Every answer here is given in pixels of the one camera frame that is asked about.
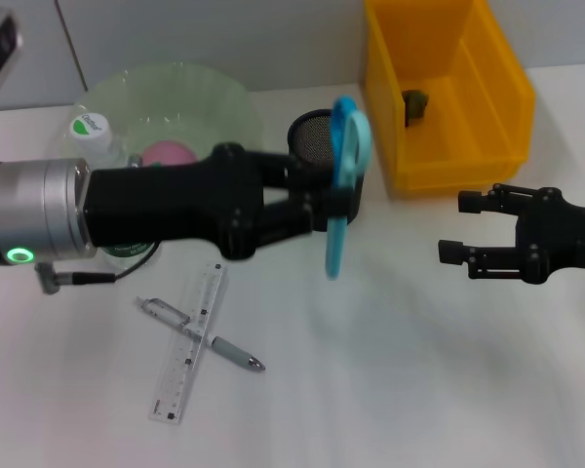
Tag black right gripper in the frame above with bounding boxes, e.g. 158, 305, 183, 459
437, 183, 585, 285

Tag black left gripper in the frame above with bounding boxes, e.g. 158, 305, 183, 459
82, 142, 353, 260

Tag blue scissors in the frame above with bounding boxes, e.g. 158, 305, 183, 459
324, 96, 373, 281

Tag pink toy peach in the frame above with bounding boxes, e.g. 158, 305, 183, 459
140, 139, 199, 168

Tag green label water bottle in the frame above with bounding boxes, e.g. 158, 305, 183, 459
68, 111, 162, 270

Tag black mesh pen cup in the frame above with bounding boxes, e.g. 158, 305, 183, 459
287, 107, 373, 230

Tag translucent green fruit bowl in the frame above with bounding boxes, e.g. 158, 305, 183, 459
53, 60, 264, 172

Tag clear grey ballpoint pen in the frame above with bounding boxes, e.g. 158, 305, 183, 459
135, 295, 267, 374

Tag transparent plastic ruler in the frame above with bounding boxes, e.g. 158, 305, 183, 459
148, 262, 228, 425

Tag yellow plastic bin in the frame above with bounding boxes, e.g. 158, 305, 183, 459
362, 0, 537, 191

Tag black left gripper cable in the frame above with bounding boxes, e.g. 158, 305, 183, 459
33, 153, 160, 293

